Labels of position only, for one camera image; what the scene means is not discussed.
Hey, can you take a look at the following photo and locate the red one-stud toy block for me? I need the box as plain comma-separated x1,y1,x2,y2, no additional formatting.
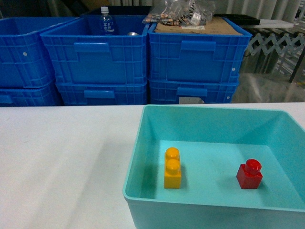
236,158,263,189

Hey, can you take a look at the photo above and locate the yellow two-stud toy block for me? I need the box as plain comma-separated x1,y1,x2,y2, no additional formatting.
163,147,182,189

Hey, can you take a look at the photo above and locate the blue crate bottom right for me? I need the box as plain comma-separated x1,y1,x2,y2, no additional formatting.
149,80,239,104

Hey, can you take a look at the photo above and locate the blue crate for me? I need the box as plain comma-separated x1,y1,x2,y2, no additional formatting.
0,17,75,89
148,18,251,83
55,83,147,106
0,82,64,107
41,15,149,84
149,80,239,104

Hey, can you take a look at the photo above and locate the blue crate top right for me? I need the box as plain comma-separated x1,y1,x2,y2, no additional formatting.
148,18,251,83

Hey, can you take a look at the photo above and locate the turquoise plastic tub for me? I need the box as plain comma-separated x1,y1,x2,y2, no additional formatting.
123,105,305,229

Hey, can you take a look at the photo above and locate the silver can top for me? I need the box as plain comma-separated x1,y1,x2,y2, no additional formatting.
127,32,139,36

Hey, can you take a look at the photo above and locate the blue crate bottom middle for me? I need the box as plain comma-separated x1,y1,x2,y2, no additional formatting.
55,83,147,106

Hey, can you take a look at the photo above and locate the blue crate top middle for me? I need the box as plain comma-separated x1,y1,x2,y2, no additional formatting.
41,15,149,84

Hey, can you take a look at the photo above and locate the clear water bottle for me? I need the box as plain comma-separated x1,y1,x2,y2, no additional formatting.
100,6,115,36

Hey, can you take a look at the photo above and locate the clear bag of parts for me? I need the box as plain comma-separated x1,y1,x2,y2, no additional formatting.
142,0,216,27

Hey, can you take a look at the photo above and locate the blue crate bottom left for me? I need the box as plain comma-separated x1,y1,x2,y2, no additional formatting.
0,82,64,107

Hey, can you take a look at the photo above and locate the brown cardboard sheet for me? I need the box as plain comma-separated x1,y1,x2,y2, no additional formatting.
154,17,242,35

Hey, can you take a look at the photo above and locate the black tray on conveyor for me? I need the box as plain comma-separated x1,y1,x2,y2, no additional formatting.
214,13,260,25

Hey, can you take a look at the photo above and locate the blue crate top left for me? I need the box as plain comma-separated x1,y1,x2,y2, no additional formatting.
0,17,75,89

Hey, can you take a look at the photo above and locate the expandable roller conveyor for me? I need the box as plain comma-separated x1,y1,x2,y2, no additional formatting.
242,24,305,82

